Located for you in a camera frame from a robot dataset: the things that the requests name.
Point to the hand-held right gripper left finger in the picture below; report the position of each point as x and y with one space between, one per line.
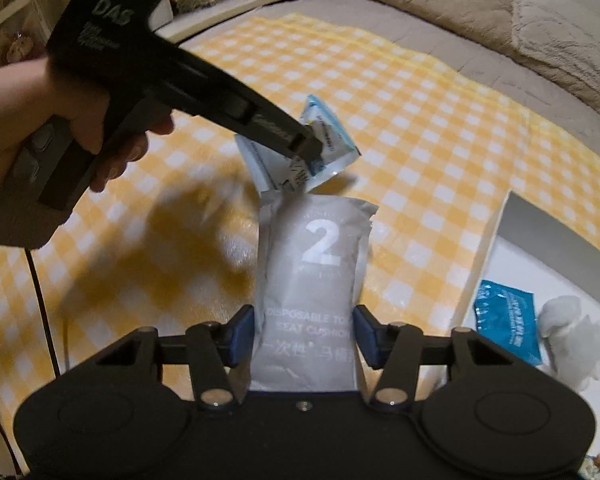
240 335

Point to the small blue packet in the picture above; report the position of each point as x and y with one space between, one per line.
507 317

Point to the beige folded duvet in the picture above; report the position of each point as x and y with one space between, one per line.
530 15

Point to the yellow checked cloth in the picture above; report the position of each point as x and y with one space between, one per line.
420 125

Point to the brown clutter on shelf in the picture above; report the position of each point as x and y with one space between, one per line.
200 1

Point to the grey seat cushion packet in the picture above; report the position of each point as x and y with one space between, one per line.
310 280

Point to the white fluffy item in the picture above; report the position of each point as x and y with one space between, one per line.
572 340

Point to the person's left hand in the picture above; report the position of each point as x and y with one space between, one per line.
15 110

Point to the blue and white packet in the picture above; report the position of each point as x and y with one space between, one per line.
332 135

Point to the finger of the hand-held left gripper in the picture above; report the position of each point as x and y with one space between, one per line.
280 132

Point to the white cardboard box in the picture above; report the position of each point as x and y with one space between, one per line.
555 265

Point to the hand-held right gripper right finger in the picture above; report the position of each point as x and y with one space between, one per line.
366 335

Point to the white card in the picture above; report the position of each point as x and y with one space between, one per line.
161 14

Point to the wooden bedside shelf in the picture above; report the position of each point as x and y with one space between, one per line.
220 20

